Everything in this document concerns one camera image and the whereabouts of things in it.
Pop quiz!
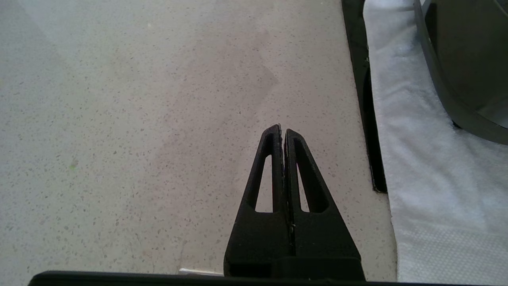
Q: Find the black rice cooker body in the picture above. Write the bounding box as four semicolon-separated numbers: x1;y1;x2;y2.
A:
413;0;508;145

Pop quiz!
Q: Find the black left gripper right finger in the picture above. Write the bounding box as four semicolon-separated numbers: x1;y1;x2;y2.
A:
284;128;365;259

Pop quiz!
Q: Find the white towel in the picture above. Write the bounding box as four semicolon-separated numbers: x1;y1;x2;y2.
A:
363;0;508;286

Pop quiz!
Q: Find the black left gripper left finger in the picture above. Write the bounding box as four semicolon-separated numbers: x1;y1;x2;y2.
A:
223;124;295;277

